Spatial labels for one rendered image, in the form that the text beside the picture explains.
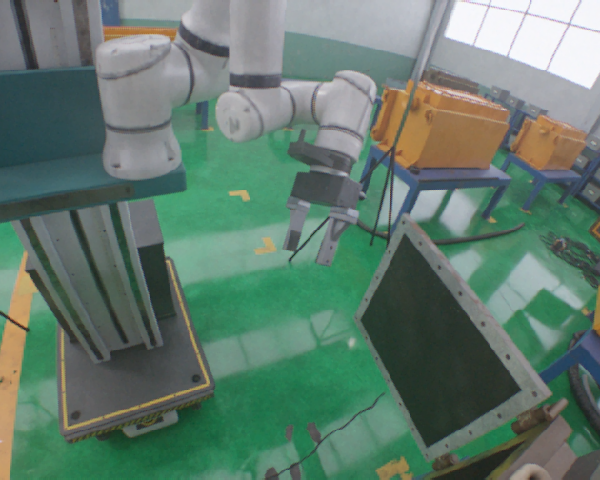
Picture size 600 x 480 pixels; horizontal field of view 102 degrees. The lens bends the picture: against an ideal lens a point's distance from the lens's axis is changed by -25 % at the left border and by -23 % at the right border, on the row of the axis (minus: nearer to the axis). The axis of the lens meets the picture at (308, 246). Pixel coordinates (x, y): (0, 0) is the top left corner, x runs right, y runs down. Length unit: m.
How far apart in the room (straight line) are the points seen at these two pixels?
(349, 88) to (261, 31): 0.19
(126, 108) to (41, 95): 0.24
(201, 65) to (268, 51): 0.29
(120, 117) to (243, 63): 0.31
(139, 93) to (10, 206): 0.37
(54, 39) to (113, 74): 0.27
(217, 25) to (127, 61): 0.21
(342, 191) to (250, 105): 0.20
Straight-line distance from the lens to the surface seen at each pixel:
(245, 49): 0.51
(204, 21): 0.75
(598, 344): 2.43
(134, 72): 0.68
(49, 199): 0.79
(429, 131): 2.98
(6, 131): 0.91
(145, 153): 0.72
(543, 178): 5.45
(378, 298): 1.18
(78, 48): 0.87
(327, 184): 0.54
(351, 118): 0.56
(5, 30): 0.94
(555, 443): 0.75
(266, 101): 0.52
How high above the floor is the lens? 1.71
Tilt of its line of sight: 40 degrees down
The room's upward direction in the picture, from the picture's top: 14 degrees clockwise
